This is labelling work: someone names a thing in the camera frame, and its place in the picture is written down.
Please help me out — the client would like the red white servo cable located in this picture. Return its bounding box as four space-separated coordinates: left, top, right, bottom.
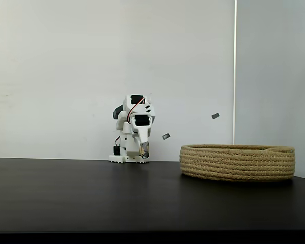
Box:
126 98 146 123

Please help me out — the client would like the woven rope basket tray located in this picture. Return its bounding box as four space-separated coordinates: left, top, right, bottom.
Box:
179 144 296 182

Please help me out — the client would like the white vertical wall strip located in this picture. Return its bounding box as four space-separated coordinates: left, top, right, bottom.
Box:
233 0 238 145

